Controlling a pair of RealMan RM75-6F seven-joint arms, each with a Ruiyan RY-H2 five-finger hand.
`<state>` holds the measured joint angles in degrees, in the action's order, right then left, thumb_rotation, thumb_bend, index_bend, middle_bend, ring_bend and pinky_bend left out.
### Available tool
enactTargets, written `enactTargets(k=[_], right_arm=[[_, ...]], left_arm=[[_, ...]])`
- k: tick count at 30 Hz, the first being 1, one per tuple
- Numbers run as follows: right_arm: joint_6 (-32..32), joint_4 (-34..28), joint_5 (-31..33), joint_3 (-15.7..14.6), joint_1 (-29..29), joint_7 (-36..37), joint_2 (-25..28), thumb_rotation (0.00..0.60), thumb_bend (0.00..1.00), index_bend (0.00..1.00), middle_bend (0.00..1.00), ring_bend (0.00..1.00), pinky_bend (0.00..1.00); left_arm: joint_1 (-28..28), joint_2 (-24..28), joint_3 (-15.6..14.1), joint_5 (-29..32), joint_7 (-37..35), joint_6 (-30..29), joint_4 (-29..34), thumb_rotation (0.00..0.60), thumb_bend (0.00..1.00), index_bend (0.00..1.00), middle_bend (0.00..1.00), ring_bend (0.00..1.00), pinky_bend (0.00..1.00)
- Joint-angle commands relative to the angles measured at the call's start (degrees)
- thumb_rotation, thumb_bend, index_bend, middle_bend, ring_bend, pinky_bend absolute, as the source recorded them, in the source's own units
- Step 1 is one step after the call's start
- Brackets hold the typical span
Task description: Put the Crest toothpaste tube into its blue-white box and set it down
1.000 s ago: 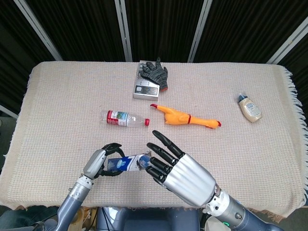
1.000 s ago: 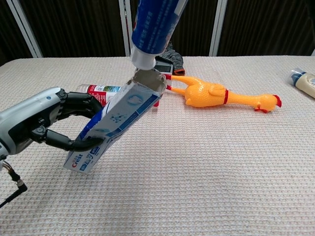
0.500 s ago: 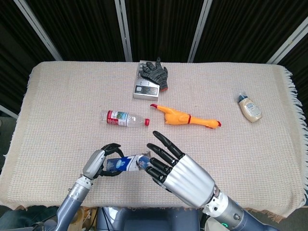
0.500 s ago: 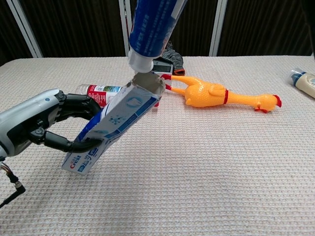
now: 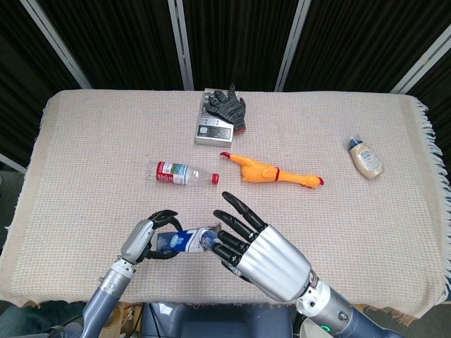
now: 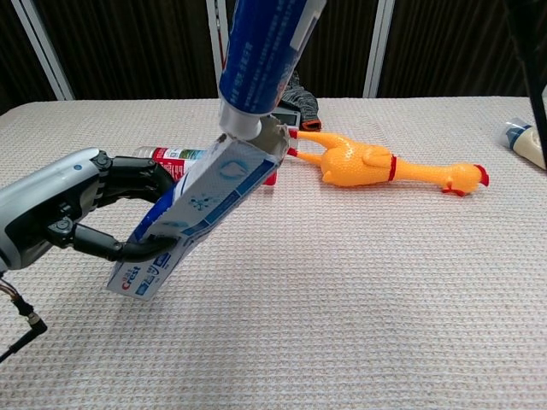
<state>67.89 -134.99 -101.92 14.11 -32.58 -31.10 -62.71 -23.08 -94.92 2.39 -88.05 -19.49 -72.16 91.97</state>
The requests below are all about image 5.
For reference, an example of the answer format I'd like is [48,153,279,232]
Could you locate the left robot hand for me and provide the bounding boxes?
[120,209,184,265]

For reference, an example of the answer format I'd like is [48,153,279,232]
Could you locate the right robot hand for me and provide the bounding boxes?
[210,191,314,303]

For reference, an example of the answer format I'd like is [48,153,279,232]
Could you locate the blue white toothpaste box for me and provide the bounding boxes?
[156,222,221,255]

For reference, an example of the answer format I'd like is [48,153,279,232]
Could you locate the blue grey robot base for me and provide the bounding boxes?
[140,302,295,338]

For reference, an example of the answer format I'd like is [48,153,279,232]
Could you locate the clear bottle with red label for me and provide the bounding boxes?
[146,161,221,186]

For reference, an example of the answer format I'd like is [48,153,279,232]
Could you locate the yellow rubber chicken toy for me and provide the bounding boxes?
[219,151,326,189]

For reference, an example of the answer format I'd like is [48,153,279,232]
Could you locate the silver metal box device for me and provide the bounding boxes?
[194,87,235,148]

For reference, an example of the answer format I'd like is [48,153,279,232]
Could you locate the beige squeeze sauce bottle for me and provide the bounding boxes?
[347,135,385,180]

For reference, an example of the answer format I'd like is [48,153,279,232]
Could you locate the beige woven tablecloth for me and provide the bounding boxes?
[0,88,451,320]

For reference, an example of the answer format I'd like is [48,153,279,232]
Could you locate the grey knit work glove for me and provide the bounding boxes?
[205,83,247,134]

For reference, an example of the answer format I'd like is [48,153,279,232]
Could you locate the white partition post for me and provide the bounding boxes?
[19,0,92,89]
[167,0,195,91]
[273,0,312,92]
[0,153,27,175]
[390,33,451,94]

